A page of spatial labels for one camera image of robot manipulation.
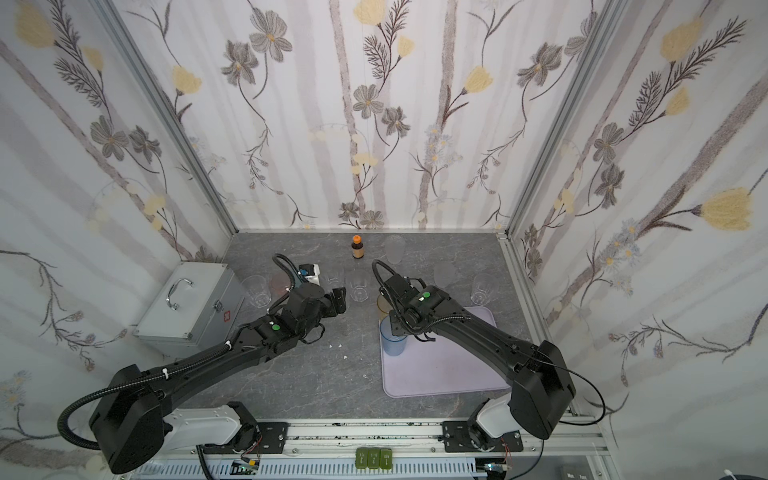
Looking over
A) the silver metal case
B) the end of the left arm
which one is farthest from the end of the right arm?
the silver metal case

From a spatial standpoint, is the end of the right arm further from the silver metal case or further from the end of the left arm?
the silver metal case

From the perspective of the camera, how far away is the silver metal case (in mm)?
784
